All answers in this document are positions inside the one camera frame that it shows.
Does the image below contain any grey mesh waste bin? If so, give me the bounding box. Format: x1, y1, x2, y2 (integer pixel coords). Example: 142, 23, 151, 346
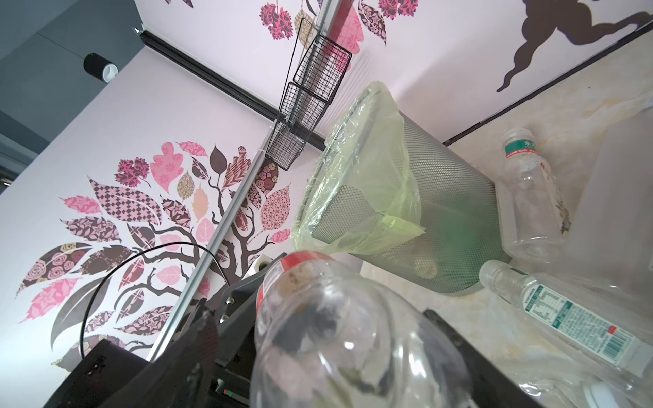
305, 109, 511, 297

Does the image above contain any clear bottle green white label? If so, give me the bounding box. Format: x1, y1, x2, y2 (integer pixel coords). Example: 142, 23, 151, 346
479, 260, 652, 382

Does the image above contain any black ceiling spotlight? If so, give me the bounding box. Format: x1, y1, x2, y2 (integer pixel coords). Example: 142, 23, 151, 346
83, 53, 119, 83

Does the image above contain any clear crushed bottle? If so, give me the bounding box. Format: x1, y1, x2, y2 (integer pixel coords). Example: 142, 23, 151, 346
559, 109, 652, 315

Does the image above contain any aluminium rail left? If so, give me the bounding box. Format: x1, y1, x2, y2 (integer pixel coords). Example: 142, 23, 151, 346
140, 1, 342, 362

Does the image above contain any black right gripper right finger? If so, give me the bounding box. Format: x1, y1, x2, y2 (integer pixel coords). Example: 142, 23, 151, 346
423, 309, 541, 408

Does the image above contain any clear bottle white cap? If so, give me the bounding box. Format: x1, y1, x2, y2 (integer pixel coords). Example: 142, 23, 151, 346
499, 357, 639, 407

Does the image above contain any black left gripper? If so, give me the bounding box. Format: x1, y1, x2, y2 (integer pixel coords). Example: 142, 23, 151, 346
46, 260, 272, 407

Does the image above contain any clear bottle red label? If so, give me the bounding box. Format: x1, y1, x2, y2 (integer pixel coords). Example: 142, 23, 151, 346
250, 251, 474, 407

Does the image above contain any clear bottle green cap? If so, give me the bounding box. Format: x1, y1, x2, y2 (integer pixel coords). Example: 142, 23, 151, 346
495, 129, 571, 265

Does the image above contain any black wire wall basket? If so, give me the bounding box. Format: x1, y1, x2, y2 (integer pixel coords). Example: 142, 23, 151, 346
265, 18, 352, 171

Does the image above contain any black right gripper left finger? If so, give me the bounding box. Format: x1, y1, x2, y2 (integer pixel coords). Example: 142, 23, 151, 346
102, 311, 218, 407

